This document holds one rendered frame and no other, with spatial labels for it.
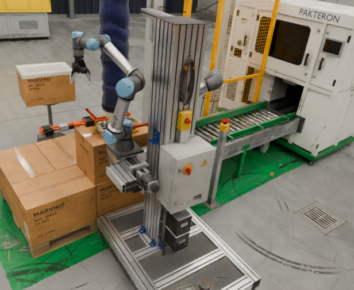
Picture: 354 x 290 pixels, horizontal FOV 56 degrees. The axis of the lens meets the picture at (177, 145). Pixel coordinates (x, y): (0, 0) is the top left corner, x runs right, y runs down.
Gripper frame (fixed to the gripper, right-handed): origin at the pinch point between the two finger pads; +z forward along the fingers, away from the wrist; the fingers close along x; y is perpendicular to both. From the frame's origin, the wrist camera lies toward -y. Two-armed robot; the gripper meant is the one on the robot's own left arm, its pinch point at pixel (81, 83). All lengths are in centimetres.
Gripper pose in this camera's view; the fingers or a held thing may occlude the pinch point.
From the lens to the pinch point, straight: 250.1
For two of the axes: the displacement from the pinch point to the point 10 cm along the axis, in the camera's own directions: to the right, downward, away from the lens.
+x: -8.2, 2.2, -5.3
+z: -0.9, 8.6, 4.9
